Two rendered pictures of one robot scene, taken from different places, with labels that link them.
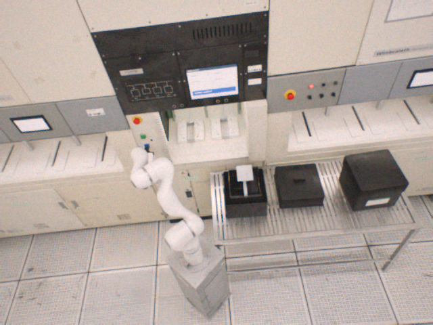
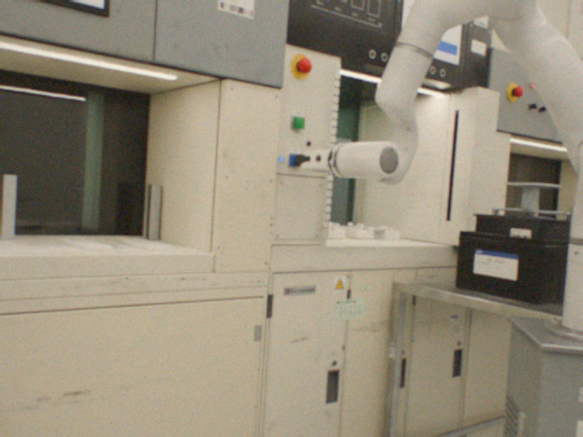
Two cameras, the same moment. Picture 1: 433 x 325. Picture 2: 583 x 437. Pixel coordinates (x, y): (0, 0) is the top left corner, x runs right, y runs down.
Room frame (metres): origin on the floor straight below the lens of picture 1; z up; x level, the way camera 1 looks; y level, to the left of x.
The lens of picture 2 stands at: (0.42, 1.51, 1.01)
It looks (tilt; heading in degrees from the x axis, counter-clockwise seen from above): 3 degrees down; 318
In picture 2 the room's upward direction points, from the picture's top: 4 degrees clockwise
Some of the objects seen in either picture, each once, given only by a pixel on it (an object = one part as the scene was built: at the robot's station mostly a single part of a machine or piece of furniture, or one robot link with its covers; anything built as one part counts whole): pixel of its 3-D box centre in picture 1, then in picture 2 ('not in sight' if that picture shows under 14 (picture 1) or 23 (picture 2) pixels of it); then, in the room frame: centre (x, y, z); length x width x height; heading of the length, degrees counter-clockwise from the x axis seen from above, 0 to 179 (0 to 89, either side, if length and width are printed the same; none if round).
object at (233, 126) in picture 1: (224, 127); (359, 230); (1.88, -0.14, 0.89); 0.22 x 0.21 x 0.04; 176
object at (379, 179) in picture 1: (370, 180); not in sight; (1.19, -1.00, 0.89); 0.29 x 0.29 x 0.25; 0
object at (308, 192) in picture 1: (298, 183); not in sight; (1.29, -0.57, 0.83); 0.29 x 0.29 x 0.13; 85
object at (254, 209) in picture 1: (244, 193); (524, 264); (1.27, -0.19, 0.85); 0.28 x 0.28 x 0.17; 84
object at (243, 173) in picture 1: (244, 187); (527, 238); (1.27, -0.19, 0.93); 0.24 x 0.20 x 0.32; 174
